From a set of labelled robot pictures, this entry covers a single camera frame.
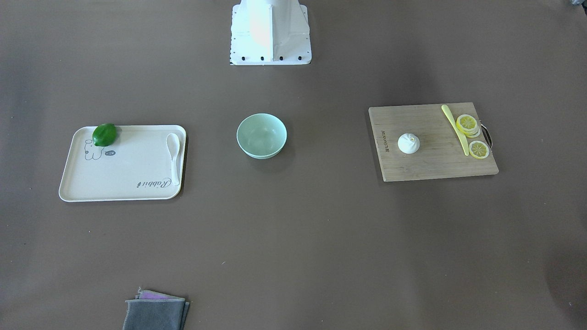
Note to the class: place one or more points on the grey folded cloth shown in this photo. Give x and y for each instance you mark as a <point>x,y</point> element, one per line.
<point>151,310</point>

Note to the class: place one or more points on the light green bowl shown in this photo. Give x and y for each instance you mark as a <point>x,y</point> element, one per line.
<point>261,136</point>

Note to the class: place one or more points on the green lime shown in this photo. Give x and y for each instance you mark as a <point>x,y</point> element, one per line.
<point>104,135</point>

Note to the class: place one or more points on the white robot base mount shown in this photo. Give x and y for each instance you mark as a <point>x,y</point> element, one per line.
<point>270,32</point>

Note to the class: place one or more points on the cream rectangular tray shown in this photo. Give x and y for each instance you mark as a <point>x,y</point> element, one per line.
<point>136,166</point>

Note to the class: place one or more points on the white steamed bun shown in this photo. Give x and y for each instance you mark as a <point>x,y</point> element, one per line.
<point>408,143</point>

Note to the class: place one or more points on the lower lemon slice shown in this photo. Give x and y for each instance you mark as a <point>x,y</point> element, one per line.
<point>479,149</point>

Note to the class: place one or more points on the wooden cutting board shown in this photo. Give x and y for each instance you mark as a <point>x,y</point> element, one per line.
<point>440,154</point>

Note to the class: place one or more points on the upper lemon slice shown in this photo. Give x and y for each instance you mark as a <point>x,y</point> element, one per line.
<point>468,125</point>

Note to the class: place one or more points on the yellow plastic knife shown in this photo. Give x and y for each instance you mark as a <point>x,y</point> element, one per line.
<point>460,135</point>

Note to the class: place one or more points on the white ceramic spoon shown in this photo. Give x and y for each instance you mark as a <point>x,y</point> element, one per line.
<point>174,147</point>

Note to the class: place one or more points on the lemon slice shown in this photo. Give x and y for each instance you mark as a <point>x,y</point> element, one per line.
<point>468,125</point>
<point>479,149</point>

